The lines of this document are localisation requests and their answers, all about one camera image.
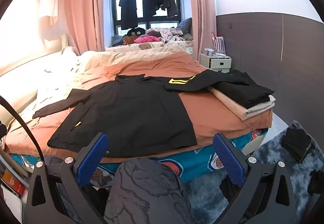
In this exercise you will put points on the black plush toy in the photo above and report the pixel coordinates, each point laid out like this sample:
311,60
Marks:
135,32

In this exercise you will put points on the blue shaggy rug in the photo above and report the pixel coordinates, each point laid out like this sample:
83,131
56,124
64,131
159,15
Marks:
268,153

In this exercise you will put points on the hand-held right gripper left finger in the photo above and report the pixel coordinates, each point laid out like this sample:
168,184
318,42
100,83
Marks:
93,158

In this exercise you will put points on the large black shirt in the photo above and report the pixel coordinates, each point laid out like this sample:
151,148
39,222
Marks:
126,112

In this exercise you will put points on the person's leg in grey pants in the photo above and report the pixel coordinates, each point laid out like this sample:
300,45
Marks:
146,193

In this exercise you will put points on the black garment with yellow stripes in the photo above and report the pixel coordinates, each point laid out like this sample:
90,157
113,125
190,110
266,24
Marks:
240,87

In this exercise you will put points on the pink curtain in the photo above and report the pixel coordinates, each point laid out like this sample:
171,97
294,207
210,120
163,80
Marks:
83,11
202,11

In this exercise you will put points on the dark framed window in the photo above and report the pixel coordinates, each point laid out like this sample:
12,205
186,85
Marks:
149,22

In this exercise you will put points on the black hanging coat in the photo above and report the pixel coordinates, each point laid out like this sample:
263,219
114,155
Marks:
127,3

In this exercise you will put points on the pink plush toy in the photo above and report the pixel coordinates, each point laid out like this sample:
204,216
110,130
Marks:
146,39

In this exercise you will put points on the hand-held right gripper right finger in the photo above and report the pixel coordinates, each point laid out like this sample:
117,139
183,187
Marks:
227,160

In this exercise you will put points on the black folded clothes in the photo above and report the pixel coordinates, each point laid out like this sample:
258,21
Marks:
296,143

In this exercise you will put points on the orange box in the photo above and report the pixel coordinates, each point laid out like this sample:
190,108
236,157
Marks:
12,182

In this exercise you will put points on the grey pillow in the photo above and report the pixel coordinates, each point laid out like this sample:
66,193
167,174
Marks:
186,26

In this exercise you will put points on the white nightstand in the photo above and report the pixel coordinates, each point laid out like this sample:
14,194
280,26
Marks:
217,63

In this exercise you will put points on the beige folded cloth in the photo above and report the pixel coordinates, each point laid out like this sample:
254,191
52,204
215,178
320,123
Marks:
235,110

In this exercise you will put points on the pink and white desk rack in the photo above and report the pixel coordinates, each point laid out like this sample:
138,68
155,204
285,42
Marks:
219,43

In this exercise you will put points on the teal cartoon print bed sheet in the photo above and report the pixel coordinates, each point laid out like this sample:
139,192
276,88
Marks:
195,163

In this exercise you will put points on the orange bed blanket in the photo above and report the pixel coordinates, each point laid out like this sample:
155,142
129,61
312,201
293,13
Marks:
210,120

